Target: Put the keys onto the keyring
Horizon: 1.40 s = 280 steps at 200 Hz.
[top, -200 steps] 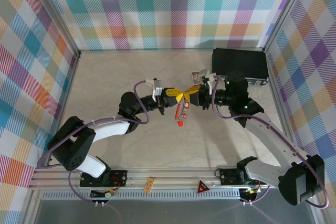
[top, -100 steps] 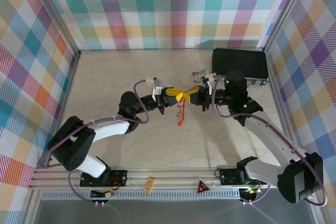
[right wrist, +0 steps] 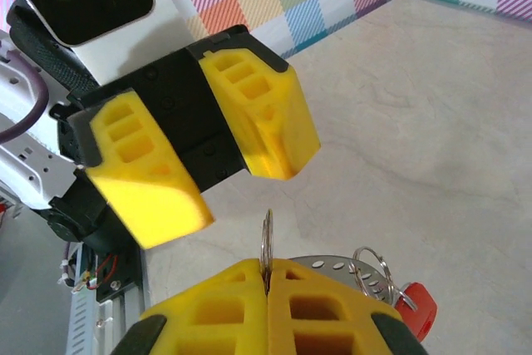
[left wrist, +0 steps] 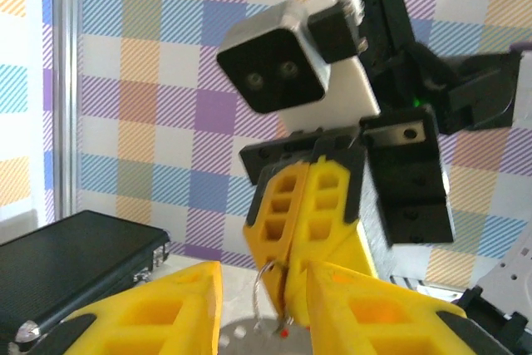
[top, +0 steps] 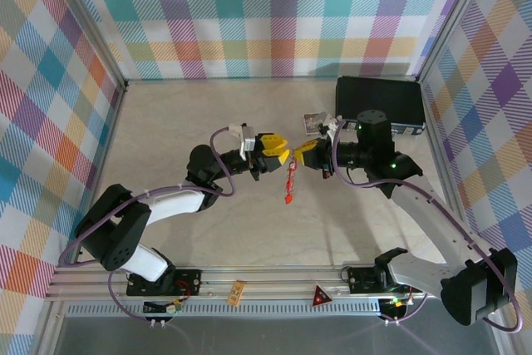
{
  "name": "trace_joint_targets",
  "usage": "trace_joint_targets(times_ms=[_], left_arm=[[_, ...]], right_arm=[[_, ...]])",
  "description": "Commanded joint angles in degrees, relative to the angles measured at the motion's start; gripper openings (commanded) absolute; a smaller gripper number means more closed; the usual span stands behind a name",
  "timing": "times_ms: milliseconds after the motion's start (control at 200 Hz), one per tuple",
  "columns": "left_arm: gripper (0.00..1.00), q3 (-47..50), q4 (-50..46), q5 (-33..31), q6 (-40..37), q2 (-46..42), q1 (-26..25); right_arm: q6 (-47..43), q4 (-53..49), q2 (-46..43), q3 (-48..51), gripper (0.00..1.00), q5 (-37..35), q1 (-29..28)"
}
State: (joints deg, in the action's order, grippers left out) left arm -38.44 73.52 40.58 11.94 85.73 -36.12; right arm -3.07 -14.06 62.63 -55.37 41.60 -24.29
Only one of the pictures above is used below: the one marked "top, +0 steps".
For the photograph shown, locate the aluminium side rail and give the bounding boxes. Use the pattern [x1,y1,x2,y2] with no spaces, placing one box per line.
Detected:
[419,80,479,248]
[76,82,129,223]

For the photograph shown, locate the right connector board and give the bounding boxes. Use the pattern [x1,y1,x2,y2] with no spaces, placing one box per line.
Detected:
[378,295,412,318]

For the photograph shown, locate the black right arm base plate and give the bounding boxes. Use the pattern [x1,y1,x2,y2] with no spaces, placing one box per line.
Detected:
[347,266,392,294]

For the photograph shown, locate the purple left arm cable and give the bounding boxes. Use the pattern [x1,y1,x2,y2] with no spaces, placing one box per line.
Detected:
[57,126,238,323]

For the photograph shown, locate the black hard case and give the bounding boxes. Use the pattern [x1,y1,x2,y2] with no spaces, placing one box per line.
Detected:
[334,76,426,136]

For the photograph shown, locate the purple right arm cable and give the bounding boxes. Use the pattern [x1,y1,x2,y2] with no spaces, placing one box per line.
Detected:
[330,121,525,333]

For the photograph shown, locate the left connector board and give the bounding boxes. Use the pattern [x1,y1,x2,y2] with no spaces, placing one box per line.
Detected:
[143,297,186,317]

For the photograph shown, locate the aluminium corner post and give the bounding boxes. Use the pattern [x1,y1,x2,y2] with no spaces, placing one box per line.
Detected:
[41,0,129,92]
[415,0,498,84]

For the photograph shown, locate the connector board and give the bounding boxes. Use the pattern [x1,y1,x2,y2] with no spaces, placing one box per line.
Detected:
[378,295,412,318]
[143,297,186,317]

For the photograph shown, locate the orange label sticker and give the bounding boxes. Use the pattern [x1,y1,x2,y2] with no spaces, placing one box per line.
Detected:
[226,281,246,308]

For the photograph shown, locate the small printed card box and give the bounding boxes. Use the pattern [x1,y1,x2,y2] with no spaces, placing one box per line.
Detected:
[302,111,329,136]

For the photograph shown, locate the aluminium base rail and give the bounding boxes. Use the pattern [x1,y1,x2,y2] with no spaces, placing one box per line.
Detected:
[45,265,441,317]

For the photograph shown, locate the red triangle warning sticker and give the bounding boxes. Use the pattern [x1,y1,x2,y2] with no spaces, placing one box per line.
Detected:
[312,284,333,308]

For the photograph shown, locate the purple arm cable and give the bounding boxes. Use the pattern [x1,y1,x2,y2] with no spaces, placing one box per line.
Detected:
[330,121,525,333]
[57,126,238,323]

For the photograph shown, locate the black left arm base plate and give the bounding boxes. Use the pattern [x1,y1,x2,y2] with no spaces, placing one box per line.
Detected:
[126,269,204,297]

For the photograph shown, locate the grey slotted cable duct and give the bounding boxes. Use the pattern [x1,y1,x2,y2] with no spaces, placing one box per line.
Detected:
[68,303,383,319]

